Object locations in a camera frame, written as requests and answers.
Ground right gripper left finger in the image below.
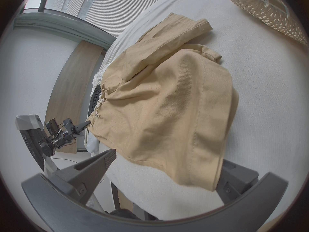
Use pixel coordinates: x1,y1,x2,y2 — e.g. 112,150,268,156
68,149,117,205

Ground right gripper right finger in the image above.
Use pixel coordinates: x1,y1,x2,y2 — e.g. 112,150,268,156
216,160,260,203

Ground tan shorts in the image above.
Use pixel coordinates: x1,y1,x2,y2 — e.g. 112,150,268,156
86,12,239,192

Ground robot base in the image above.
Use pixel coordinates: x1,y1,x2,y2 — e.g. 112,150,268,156
43,154,160,222

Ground pale grey garment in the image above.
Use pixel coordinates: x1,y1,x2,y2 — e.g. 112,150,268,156
84,130,100,153

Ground black garment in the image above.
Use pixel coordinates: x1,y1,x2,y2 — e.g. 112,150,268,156
88,85,102,119

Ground round woven basket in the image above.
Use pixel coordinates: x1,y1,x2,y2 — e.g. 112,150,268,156
218,0,309,45

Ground window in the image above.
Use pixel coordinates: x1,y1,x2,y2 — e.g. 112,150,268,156
17,0,174,38

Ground black cable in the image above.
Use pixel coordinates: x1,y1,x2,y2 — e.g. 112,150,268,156
52,157,78,164

